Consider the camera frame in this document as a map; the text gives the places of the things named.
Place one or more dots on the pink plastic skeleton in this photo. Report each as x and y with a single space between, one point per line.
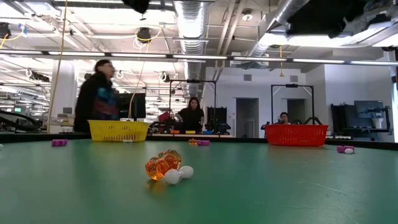
203 142
59 142
342 148

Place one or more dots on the orange plastic pumpkin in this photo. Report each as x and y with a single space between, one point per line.
192 142
172 158
155 169

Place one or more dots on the black background robot arm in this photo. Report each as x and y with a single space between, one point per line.
312 120

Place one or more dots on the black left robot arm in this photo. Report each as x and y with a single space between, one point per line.
136 4

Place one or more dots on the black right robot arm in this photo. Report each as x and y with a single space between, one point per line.
323 15

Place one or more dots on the person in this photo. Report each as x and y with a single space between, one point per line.
191 116
96 99
283 118

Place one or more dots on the small blue bin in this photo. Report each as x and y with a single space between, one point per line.
207 132

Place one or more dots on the small yellow bin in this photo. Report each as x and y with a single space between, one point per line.
190 132

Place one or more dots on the small orange bin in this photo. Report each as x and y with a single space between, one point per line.
174 132

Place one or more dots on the grey door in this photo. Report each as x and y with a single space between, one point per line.
247 118
295 107

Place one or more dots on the black computer monitor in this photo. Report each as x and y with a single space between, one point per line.
133 105

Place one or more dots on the long LED light bar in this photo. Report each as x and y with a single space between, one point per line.
140 55

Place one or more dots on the yellow plastic basket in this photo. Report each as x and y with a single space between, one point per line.
118 131

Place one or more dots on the black ceiling device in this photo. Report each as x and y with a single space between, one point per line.
144 35

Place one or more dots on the red plastic basket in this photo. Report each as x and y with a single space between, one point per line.
297 135

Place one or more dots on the green table mat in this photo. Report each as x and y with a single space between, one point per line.
93 186

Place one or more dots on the dark desk monitor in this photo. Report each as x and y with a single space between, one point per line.
369 109

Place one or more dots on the black desk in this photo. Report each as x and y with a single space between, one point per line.
370 130

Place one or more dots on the black gantry frame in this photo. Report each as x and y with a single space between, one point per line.
192 81
292 85

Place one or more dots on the slim silver ventilation duct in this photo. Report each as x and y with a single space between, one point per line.
273 25

